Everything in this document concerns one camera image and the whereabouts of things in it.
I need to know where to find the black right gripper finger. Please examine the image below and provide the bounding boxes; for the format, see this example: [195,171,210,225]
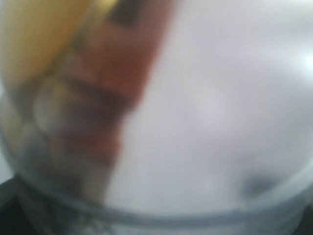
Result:
[0,178,49,235]

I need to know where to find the clear plastic shaker cup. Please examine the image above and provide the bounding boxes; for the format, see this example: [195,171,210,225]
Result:
[0,0,313,235]

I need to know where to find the brown chunks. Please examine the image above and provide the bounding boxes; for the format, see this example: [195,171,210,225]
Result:
[12,0,177,196]

